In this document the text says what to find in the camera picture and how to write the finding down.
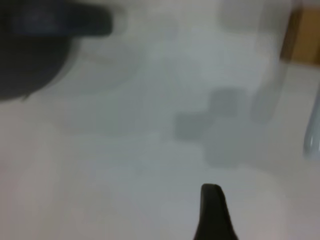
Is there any dark grey ceramic mug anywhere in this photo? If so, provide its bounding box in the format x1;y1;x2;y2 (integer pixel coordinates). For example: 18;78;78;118
0;0;115;103

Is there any arched wooden block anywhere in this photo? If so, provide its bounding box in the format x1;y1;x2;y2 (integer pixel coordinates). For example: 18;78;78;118
279;7;320;64

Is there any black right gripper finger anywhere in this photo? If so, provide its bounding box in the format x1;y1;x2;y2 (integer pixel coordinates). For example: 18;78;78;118
192;183;239;240

